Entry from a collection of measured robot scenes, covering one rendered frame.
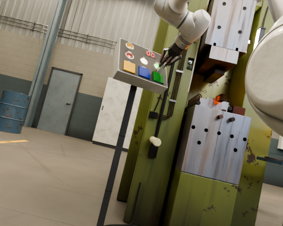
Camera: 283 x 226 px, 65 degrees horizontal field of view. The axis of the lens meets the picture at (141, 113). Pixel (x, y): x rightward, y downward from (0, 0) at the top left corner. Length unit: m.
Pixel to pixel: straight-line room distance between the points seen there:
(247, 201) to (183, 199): 0.54
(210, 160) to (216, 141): 0.13
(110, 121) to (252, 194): 5.46
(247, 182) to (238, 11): 1.23
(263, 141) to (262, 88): 1.61
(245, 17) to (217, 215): 1.36
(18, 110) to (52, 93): 2.69
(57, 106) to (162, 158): 6.54
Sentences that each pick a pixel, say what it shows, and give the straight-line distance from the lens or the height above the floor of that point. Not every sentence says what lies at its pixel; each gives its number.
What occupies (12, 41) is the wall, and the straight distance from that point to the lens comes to 9.22.
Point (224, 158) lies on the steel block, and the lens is 1.57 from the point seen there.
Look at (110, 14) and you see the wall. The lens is 8.57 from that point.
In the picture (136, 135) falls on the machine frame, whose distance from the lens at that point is 2.11.
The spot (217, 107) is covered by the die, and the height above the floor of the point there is 0.94.
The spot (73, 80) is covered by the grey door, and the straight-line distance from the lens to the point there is 7.95.
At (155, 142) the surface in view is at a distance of 1.22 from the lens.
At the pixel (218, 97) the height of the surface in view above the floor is 1.00.
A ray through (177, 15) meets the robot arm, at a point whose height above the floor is 1.23.
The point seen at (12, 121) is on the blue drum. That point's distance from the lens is 5.58.
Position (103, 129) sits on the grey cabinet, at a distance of 6.88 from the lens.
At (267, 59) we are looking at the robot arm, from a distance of 0.30.
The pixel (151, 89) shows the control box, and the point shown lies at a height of 0.93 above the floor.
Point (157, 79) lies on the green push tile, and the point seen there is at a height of 0.99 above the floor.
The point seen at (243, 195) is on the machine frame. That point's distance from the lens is 1.88.
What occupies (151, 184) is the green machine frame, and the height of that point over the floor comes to 0.30.
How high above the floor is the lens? 0.65
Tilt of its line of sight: 5 degrees up
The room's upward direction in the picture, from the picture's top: 13 degrees clockwise
